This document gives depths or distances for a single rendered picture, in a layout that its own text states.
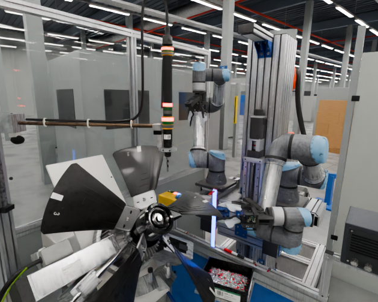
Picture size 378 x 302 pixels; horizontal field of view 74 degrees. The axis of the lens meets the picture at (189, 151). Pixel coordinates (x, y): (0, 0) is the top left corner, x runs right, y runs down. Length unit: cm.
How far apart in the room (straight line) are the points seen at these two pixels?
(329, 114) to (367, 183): 649
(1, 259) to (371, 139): 251
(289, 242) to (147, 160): 67
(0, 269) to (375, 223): 147
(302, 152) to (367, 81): 141
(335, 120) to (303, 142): 773
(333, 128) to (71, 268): 849
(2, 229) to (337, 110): 850
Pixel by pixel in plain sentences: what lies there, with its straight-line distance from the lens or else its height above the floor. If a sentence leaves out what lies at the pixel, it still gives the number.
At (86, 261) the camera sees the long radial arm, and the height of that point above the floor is 111.
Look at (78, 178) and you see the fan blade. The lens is 87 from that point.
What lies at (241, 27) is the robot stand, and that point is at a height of 201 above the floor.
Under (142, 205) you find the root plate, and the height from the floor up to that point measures 124.
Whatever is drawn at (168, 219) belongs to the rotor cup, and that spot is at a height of 120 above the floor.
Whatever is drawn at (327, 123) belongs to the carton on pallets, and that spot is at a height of 87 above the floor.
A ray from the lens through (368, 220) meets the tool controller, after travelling 109.
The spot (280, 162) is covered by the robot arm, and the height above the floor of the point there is 137.
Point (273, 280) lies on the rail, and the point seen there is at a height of 84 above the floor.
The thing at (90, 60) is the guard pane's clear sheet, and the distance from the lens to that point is 159.
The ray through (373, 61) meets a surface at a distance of 249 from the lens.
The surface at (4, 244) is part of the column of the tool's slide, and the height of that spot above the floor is 103.
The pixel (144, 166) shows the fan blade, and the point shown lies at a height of 136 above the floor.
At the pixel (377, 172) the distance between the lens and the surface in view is 253.
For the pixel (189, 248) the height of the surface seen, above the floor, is 100.
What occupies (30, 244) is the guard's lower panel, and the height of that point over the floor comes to 90.
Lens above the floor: 165
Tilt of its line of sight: 12 degrees down
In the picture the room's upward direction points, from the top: 1 degrees clockwise
